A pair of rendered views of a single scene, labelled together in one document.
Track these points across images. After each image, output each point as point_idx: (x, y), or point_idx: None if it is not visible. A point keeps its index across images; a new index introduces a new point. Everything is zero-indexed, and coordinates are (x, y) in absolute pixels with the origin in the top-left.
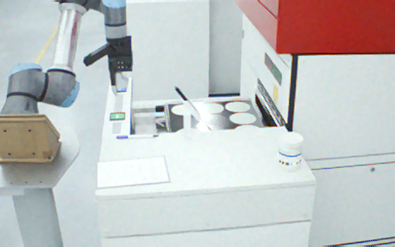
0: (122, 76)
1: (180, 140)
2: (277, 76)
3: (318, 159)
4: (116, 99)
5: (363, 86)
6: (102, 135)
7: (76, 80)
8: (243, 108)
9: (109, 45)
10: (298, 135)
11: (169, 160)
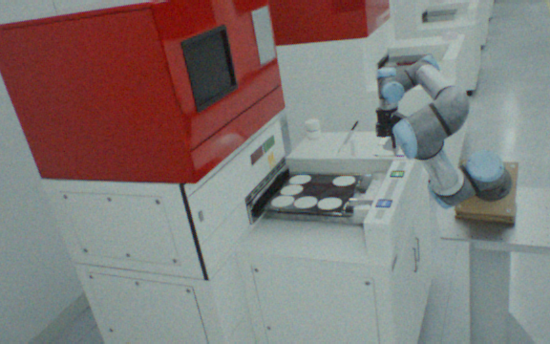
0: (388, 143)
1: (361, 153)
2: (270, 143)
3: None
4: (391, 195)
5: None
6: (413, 161)
7: (430, 185)
8: (280, 199)
9: (395, 111)
10: (306, 121)
11: (375, 143)
